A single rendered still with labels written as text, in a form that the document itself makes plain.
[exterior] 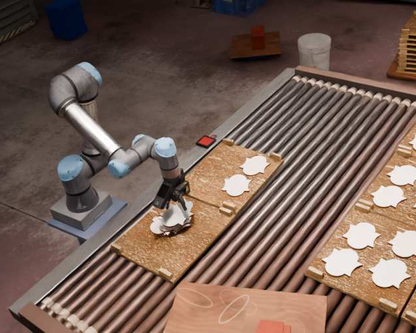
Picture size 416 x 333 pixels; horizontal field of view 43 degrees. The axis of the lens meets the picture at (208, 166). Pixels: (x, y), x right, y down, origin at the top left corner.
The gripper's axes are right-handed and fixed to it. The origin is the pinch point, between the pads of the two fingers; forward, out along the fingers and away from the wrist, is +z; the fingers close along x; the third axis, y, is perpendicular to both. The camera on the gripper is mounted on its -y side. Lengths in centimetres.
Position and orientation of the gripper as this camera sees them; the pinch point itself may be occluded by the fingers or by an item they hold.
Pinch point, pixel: (176, 214)
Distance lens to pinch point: 217.3
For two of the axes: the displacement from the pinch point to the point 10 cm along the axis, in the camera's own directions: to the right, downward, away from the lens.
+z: 1.3, 7.8, 6.1
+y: 6.0, -5.5, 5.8
